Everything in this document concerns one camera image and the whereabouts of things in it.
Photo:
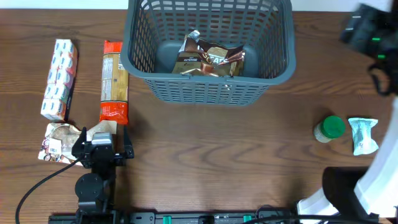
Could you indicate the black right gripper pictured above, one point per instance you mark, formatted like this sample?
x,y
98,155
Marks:
x,y
355,28

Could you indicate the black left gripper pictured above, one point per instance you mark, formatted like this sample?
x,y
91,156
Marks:
x,y
102,156

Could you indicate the green lid jar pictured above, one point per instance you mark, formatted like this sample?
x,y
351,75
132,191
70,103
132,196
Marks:
x,y
332,127

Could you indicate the teal wipes packet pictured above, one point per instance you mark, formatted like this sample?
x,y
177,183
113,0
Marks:
x,y
363,143

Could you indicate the gold coffee bag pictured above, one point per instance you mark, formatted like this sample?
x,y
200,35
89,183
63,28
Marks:
x,y
199,57

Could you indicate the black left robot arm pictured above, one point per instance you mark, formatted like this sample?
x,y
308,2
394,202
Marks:
x,y
95,190

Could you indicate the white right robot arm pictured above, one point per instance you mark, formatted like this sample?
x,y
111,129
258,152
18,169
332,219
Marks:
x,y
364,194

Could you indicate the tissue pack multipack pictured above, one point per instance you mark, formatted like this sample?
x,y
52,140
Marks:
x,y
60,81

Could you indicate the red spaghetti packet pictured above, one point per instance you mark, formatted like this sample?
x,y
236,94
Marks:
x,y
114,85

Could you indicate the crumpled snack bag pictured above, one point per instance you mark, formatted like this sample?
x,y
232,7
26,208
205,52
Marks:
x,y
60,137

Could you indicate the grey plastic basket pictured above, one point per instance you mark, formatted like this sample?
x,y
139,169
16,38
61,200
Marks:
x,y
155,30

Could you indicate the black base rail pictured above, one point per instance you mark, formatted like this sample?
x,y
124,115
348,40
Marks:
x,y
168,218

